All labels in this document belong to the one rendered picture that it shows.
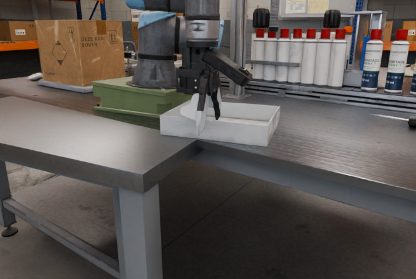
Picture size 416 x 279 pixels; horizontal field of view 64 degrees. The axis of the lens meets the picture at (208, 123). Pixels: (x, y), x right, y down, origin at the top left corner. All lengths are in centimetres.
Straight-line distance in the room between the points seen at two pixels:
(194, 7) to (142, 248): 52
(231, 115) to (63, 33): 87
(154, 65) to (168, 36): 10
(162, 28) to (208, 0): 34
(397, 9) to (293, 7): 147
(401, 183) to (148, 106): 68
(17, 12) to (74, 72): 460
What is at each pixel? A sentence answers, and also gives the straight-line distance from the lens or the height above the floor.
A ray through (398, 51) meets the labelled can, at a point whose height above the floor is 102.
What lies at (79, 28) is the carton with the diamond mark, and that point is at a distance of 149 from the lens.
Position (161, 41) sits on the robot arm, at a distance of 104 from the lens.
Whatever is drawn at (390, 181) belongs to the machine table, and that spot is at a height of 83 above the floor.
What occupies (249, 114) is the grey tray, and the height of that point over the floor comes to 85.
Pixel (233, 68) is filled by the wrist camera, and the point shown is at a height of 101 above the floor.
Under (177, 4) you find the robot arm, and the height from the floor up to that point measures 114.
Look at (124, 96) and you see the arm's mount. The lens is 106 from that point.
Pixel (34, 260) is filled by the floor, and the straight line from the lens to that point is 193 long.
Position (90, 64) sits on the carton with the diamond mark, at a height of 94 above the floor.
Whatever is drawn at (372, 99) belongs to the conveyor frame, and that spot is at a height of 86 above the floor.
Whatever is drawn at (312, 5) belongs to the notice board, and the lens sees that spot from 565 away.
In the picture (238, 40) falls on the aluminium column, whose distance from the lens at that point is 126.
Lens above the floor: 109
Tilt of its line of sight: 16 degrees down
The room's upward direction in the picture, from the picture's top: straight up
